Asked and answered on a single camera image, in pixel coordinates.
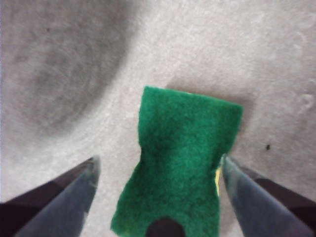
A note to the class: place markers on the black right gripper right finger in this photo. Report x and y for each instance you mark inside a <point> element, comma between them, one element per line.
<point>261,205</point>

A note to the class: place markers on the yellow sponge with green pad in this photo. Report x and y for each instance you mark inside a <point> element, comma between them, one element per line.
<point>177,153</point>

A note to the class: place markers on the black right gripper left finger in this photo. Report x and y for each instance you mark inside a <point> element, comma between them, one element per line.
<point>61,202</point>

